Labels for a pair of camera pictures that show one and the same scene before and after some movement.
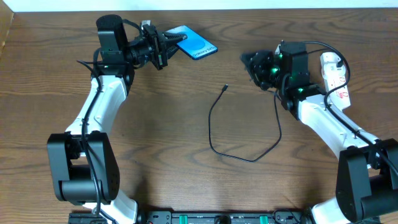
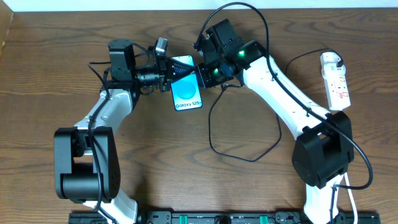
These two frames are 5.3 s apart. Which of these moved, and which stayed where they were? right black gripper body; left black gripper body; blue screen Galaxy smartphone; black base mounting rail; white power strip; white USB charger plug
Moved: right black gripper body; left black gripper body; blue screen Galaxy smartphone
Stayed: white power strip; white USB charger plug; black base mounting rail
